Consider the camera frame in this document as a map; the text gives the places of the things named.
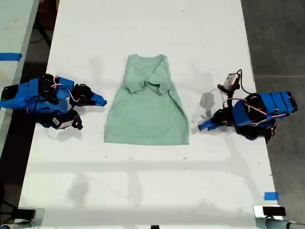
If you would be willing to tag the white side table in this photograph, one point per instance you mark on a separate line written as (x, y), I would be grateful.
(14, 47)

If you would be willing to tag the black camera box white label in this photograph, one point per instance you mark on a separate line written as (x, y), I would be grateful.
(63, 121)

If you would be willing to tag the black camera box silver face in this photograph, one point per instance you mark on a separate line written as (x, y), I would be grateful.
(230, 82)

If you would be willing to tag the small blue tape piece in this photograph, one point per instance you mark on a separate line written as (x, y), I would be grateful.
(271, 196)

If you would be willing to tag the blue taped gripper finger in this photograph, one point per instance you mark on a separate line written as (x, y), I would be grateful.
(214, 128)
(97, 104)
(207, 123)
(98, 97)

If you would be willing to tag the metal clamp plate black block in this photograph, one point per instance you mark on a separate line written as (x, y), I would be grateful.
(271, 214)
(26, 215)

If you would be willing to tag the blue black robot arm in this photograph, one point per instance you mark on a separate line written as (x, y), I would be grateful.
(26, 94)
(259, 109)

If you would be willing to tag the pale green T-shirt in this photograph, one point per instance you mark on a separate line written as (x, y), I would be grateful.
(145, 114)

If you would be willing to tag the long blue tape strip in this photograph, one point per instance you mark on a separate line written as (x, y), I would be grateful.
(10, 56)

